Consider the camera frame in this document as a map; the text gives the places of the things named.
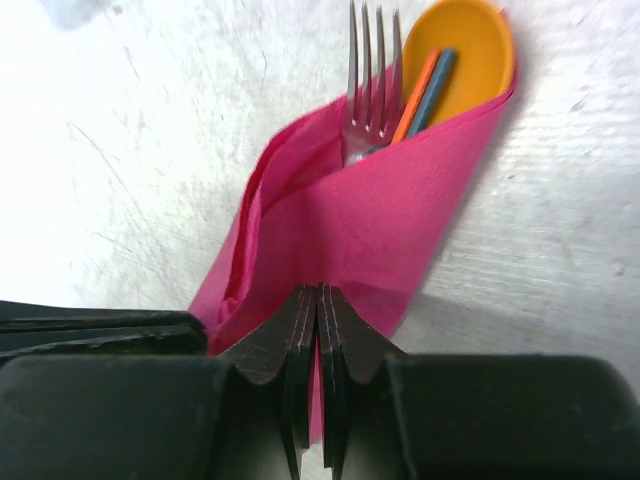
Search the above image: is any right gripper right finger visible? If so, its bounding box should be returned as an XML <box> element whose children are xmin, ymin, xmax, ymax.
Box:
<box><xmin>317</xmin><ymin>284</ymin><xmax>405</xmax><ymax>479</ymax></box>

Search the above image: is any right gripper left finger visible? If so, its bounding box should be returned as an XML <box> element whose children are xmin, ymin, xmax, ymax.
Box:
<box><xmin>219</xmin><ymin>285</ymin><xmax>317</xmax><ymax>479</ymax></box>

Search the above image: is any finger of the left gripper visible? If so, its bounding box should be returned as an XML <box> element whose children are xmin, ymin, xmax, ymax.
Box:
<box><xmin>1</xmin><ymin>300</ymin><xmax>207</xmax><ymax>364</ymax></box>

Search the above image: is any pink paper napkin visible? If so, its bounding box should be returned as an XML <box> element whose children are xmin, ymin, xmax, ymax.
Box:
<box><xmin>188</xmin><ymin>7</ymin><xmax>521</xmax><ymax>446</ymax></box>

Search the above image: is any metal fork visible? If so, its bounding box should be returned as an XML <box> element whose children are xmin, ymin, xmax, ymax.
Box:
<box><xmin>342</xmin><ymin>2</ymin><xmax>403</xmax><ymax>166</ymax></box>

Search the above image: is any black knife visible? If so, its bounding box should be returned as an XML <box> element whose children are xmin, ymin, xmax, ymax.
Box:
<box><xmin>405</xmin><ymin>48</ymin><xmax>457</xmax><ymax>138</ymax></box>

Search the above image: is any orange plastic spoon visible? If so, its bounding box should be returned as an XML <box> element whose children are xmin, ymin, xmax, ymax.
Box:
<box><xmin>403</xmin><ymin>0</ymin><xmax>516</xmax><ymax>125</ymax></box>

